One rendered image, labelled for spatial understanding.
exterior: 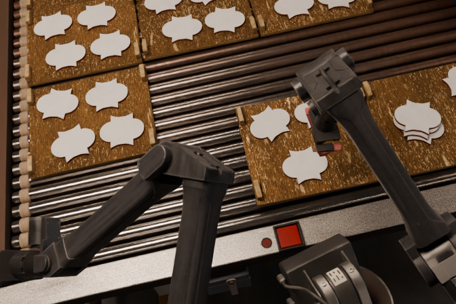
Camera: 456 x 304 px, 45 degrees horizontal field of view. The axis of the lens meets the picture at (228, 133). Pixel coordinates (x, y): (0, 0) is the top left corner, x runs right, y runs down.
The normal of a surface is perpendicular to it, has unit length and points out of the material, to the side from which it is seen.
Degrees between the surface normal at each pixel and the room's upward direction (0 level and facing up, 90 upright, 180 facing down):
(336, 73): 30
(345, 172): 0
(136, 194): 40
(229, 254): 0
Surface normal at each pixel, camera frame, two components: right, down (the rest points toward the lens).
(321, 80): -0.52, -0.63
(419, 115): -0.09, -0.51
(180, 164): -0.63, -0.15
